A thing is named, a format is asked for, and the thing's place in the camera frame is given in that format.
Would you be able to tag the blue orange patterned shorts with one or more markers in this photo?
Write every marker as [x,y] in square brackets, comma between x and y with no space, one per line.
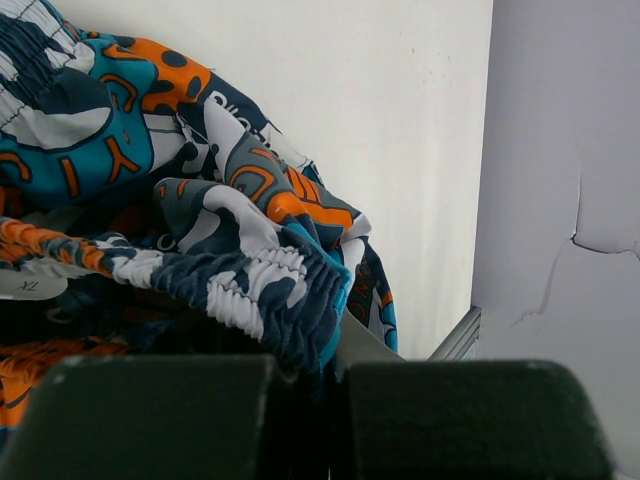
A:
[145,201]

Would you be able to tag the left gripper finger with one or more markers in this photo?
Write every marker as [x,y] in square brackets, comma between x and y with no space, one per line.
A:
[357,345]

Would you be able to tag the aluminium mounting rail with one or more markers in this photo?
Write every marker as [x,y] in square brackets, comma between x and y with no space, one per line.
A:
[461,339]

